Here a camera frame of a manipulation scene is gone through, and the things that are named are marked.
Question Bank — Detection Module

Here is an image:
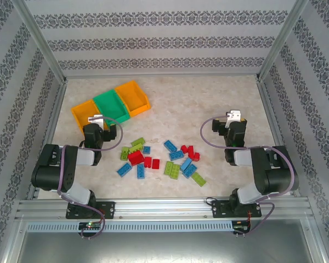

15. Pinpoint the green plastic bin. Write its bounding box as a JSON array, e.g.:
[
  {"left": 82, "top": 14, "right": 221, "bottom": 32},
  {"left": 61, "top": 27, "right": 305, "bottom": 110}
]
[{"left": 93, "top": 90, "right": 131, "bottom": 124}]

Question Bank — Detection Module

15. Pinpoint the orange plastic bin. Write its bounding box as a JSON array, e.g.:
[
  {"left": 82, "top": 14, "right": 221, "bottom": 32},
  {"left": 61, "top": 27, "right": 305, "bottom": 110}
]
[
  {"left": 115, "top": 80, "right": 151, "bottom": 117},
  {"left": 71, "top": 99, "right": 111, "bottom": 133}
]

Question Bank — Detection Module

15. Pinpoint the large red lego brick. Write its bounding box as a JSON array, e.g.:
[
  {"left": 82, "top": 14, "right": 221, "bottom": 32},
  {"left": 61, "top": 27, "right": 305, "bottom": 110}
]
[{"left": 127, "top": 151, "right": 145, "bottom": 167}]

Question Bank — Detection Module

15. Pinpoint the grey metal panel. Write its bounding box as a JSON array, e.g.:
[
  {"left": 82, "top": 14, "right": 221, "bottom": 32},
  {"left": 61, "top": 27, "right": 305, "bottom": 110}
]
[{"left": 13, "top": 219, "right": 320, "bottom": 263}]

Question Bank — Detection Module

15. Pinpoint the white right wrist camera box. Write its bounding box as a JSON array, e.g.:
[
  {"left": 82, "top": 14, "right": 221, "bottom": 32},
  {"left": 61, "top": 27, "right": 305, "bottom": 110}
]
[{"left": 225, "top": 110, "right": 243, "bottom": 123}]

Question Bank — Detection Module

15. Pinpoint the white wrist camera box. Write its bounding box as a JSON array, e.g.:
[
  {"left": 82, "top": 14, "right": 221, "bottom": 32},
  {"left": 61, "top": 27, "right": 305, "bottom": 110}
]
[
  {"left": 87, "top": 115, "right": 104, "bottom": 129},
  {"left": 225, "top": 110, "right": 243, "bottom": 123}
]

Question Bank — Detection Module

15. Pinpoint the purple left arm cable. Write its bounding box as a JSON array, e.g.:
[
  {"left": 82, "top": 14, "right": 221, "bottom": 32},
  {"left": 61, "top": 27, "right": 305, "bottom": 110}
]
[{"left": 56, "top": 116, "right": 123, "bottom": 241}]

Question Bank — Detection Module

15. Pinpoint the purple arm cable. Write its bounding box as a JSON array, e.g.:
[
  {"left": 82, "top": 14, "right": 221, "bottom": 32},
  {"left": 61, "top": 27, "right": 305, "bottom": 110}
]
[
  {"left": 56, "top": 116, "right": 123, "bottom": 241},
  {"left": 200, "top": 115, "right": 296, "bottom": 237}
]

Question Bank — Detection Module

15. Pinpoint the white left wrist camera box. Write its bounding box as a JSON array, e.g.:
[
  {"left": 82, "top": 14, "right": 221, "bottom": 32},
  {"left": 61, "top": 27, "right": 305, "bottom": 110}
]
[{"left": 87, "top": 115, "right": 104, "bottom": 129}]

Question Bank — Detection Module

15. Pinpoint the aluminium side rail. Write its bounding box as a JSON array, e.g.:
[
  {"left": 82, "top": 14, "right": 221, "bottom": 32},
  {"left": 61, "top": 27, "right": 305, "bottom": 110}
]
[
  {"left": 256, "top": 78, "right": 302, "bottom": 197},
  {"left": 26, "top": 79, "right": 69, "bottom": 200}
]

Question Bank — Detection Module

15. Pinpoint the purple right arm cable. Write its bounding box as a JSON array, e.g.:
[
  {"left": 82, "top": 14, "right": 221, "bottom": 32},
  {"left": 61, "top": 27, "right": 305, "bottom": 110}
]
[{"left": 200, "top": 115, "right": 296, "bottom": 237}]

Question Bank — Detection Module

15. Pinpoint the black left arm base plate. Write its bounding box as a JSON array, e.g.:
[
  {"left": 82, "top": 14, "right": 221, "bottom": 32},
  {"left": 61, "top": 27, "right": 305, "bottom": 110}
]
[{"left": 65, "top": 201, "right": 116, "bottom": 220}]

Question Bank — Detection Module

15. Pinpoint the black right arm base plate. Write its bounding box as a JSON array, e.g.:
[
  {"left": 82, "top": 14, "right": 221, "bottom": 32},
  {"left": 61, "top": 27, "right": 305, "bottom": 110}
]
[{"left": 211, "top": 199, "right": 263, "bottom": 219}]

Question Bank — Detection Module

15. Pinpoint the aluminium frame post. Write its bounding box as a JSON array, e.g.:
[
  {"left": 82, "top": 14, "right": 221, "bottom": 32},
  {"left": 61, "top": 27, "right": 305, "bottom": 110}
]
[
  {"left": 15, "top": 0, "right": 69, "bottom": 83},
  {"left": 256, "top": 0, "right": 310, "bottom": 82}
]

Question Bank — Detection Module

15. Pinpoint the aluminium mounting rail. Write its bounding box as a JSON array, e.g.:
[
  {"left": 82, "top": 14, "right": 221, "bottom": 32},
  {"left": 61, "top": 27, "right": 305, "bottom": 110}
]
[{"left": 15, "top": 198, "right": 311, "bottom": 220}]

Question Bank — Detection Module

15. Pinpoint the slotted grey cable duct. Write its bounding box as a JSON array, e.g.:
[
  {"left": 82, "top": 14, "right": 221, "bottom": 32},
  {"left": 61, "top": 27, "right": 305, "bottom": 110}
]
[{"left": 25, "top": 221, "right": 234, "bottom": 232}]

